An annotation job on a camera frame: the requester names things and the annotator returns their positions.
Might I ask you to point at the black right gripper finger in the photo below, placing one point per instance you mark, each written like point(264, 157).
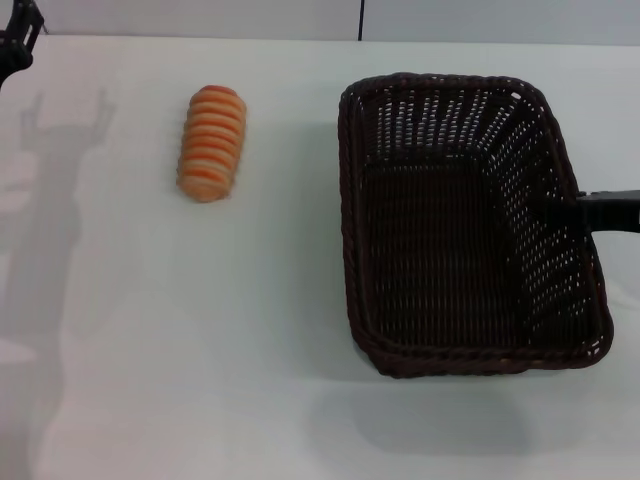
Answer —
point(610, 212)

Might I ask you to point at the black woven rectangular basket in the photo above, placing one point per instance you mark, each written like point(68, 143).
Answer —
point(430, 280)

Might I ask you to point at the black vertical wall strip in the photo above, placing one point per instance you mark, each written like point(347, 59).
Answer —
point(360, 20)

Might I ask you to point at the striped orange bread roll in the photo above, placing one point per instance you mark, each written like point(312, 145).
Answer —
point(212, 145)

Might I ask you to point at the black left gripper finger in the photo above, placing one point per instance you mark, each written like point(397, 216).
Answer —
point(19, 47)

